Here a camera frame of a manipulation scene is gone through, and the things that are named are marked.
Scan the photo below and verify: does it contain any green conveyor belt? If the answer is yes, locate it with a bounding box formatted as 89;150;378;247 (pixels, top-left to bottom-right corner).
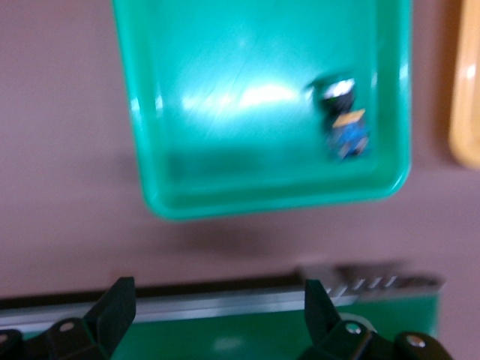
0;264;447;360

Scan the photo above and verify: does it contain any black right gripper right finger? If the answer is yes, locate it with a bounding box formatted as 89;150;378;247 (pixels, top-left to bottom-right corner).
298;279;374;360

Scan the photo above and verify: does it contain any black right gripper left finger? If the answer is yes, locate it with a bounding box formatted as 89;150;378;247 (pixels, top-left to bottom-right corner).
46;277;137;360

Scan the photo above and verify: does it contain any yellow plastic tray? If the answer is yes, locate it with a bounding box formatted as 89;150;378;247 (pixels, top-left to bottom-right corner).
448;0;480;169

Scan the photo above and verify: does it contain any green plastic tray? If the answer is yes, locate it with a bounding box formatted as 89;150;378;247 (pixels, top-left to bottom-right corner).
111;0;413;221

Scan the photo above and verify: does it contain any green push button switch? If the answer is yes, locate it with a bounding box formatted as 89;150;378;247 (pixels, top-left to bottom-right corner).
310;74;375;165

